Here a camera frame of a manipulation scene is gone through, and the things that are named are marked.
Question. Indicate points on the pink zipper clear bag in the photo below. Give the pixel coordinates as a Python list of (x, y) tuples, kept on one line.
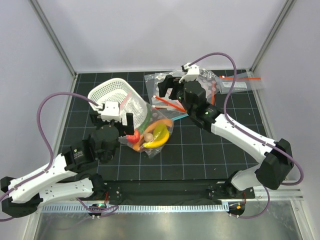
[(156, 115)]

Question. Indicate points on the black cutting mat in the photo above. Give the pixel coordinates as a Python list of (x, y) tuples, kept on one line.
[(191, 152)]

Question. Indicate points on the beige toy egg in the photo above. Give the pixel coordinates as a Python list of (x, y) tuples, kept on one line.
[(148, 137)]

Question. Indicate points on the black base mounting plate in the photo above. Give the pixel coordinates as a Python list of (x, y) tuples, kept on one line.
[(193, 192)]

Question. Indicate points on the yellow toy lemon slice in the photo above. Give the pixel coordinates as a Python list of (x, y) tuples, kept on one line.
[(159, 132)]

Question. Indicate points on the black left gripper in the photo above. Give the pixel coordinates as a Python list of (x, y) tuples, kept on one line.
[(97, 120)]

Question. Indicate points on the orange zipper clear bag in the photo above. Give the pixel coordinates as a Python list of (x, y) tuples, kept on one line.
[(210, 88)]

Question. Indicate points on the slotted metal cable duct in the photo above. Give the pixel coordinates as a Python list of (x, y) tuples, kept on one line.
[(78, 208)]

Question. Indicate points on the pink dotted zip bag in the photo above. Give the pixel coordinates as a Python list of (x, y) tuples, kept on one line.
[(152, 79)]

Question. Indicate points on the left aluminium frame post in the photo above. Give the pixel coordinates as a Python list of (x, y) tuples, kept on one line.
[(52, 35)]

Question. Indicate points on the white perforated plastic basket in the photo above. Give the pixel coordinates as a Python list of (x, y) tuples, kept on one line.
[(117, 89)]

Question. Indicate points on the blue zipper clear bag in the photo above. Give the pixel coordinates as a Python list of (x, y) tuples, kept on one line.
[(179, 117)]

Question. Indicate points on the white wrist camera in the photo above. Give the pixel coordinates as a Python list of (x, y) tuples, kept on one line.
[(191, 72), (108, 111)]

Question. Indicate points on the red toy strawberry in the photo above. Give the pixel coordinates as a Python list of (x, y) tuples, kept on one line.
[(133, 138)]

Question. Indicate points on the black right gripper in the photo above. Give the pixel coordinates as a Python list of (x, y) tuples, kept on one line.
[(164, 86)]

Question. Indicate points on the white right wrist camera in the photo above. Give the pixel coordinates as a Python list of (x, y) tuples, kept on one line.
[(191, 72)]

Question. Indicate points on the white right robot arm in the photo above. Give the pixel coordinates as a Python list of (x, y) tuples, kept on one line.
[(274, 158)]

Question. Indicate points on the green toy chili pepper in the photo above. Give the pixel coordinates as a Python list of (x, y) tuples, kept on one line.
[(146, 121)]

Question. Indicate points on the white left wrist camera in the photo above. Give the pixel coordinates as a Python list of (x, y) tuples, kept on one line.
[(108, 111)]

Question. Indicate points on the far labelled orange zip bag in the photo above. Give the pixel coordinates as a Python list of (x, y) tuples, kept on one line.
[(244, 82)]

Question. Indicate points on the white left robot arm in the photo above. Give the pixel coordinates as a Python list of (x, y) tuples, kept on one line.
[(66, 176)]

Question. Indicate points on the orange maroon toy steak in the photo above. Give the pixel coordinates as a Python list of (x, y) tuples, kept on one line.
[(138, 147)]

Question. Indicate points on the yellow toy banana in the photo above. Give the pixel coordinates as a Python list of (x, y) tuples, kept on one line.
[(158, 142)]

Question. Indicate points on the aluminium frame post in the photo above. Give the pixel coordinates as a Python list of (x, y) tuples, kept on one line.
[(52, 35), (280, 19)]

